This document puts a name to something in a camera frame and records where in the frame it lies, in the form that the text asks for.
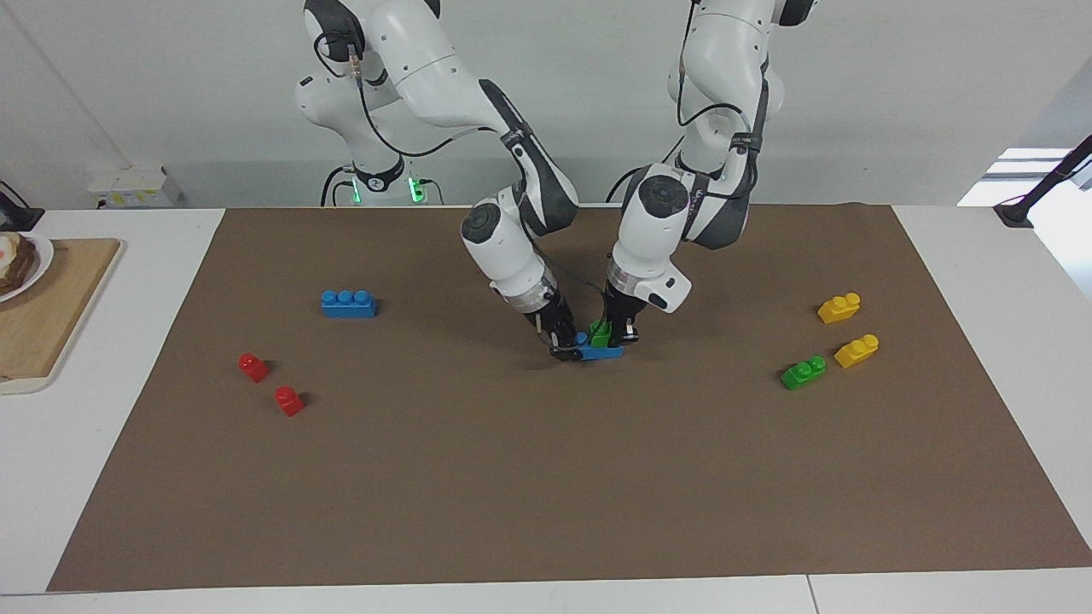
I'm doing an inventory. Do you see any white power strip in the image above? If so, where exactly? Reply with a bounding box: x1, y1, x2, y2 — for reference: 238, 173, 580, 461
85, 166, 185, 211

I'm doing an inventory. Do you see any yellow two-stud toy block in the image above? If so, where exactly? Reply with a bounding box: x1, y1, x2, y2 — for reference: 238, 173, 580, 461
834, 333, 880, 370
816, 293, 862, 326

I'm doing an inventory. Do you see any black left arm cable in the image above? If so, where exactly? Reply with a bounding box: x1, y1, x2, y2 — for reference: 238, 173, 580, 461
677, 67, 766, 206

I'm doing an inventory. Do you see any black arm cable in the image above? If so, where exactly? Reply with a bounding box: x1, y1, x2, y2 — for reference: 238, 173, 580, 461
677, 67, 766, 206
313, 32, 506, 159

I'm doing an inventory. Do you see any black device with cable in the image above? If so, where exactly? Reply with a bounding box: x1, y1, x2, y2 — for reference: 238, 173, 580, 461
0, 180, 46, 233

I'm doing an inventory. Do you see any wooden cutting board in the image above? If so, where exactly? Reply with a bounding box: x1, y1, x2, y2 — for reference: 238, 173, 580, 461
0, 238, 125, 396

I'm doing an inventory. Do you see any toast sandwich food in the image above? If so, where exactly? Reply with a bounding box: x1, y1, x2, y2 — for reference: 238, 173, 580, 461
0, 232, 40, 296

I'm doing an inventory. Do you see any black right base cable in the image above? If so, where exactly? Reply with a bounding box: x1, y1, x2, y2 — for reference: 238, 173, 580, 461
320, 165, 356, 206

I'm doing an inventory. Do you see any white plate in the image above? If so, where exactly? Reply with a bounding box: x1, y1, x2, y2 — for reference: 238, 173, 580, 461
0, 232, 55, 303

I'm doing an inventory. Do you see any brown table mat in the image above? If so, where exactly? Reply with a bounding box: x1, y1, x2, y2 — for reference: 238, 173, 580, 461
47, 203, 1092, 593

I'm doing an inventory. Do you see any black left base cable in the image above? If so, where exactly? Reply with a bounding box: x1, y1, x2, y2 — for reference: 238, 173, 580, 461
605, 165, 651, 205

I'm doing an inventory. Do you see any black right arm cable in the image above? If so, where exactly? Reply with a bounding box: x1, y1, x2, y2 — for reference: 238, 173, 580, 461
313, 32, 506, 159

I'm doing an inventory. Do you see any black stand with base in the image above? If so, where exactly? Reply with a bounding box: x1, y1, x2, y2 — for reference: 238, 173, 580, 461
993, 135, 1092, 229

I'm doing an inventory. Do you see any blue three-stud toy block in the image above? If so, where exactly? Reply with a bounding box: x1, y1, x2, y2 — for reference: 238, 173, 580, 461
572, 332, 624, 362
321, 290, 378, 320

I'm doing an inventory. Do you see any black base cable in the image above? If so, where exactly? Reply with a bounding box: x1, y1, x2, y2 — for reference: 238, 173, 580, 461
320, 165, 356, 206
605, 165, 651, 205

